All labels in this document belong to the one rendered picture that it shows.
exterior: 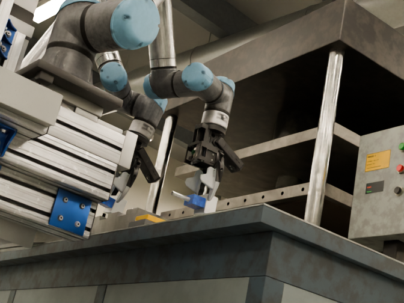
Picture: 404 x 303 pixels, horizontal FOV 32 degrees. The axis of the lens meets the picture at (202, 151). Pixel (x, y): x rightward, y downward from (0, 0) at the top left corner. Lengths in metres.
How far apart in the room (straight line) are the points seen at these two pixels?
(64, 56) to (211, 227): 0.52
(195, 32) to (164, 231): 6.34
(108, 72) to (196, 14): 4.92
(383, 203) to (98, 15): 1.25
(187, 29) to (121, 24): 6.27
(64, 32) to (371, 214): 1.28
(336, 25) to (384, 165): 0.60
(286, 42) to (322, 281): 1.66
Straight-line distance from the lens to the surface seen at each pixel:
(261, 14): 7.31
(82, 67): 1.64
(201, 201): 1.88
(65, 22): 1.69
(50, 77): 1.55
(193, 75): 1.89
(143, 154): 2.11
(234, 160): 1.96
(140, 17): 1.61
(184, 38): 8.03
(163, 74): 1.97
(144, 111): 2.12
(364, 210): 2.50
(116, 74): 2.03
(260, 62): 3.06
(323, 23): 2.84
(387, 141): 2.55
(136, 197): 11.19
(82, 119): 1.61
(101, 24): 1.62
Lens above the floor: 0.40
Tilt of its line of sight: 20 degrees up
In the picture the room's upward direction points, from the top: 12 degrees clockwise
